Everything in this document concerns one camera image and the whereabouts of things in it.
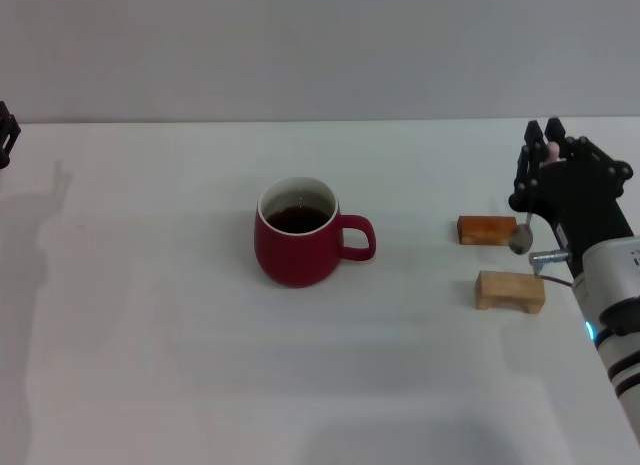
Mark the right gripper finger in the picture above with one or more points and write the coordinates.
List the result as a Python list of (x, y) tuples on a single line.
[(530, 160), (590, 150)]

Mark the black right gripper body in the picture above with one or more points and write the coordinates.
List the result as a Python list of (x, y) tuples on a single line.
[(580, 205)]

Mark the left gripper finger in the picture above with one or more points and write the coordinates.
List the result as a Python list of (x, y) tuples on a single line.
[(7, 135)]

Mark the red ceramic coffee cup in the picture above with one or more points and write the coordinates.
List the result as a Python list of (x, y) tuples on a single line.
[(295, 260)]

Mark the dark brown wooden block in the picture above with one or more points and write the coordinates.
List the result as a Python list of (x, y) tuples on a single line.
[(485, 230)]

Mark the light wooden arch block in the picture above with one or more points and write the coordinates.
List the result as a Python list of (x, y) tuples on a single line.
[(505, 287)]

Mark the grey right wrist camera housing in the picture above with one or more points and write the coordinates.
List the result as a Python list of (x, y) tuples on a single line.
[(615, 270)]

